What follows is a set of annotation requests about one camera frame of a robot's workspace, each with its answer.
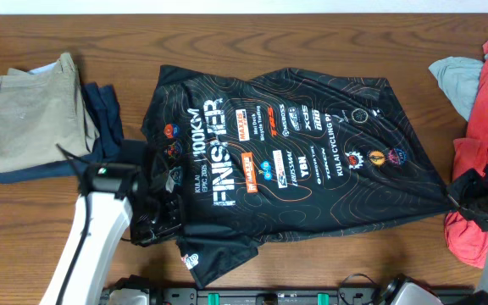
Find black printed cycling jersey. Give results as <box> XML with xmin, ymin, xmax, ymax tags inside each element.
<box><xmin>141</xmin><ymin>65</ymin><xmax>450</xmax><ymax>287</ymax></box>

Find folded beige trousers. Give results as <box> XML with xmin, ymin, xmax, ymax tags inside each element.
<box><xmin>0</xmin><ymin>53</ymin><xmax>100</xmax><ymax>173</ymax></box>

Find light grey-blue garment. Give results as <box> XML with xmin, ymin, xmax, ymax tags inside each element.
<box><xmin>429</xmin><ymin>57</ymin><xmax>485</xmax><ymax>121</ymax></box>

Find folded navy blue garment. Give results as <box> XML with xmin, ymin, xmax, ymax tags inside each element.
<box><xmin>0</xmin><ymin>83</ymin><xmax>124</xmax><ymax>184</ymax></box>

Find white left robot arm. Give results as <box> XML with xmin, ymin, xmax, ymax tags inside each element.
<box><xmin>41</xmin><ymin>163</ymin><xmax>185</xmax><ymax>304</ymax></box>

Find red crumpled garment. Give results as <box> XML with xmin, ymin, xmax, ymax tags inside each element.
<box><xmin>444</xmin><ymin>41</ymin><xmax>488</xmax><ymax>269</ymax></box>

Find light blue folded garment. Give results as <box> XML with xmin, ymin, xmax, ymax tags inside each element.
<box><xmin>28</xmin><ymin>62</ymin><xmax>58</xmax><ymax>75</ymax></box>

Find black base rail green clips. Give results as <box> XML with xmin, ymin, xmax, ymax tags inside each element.
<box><xmin>99</xmin><ymin>274</ymin><xmax>474</xmax><ymax>305</ymax></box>

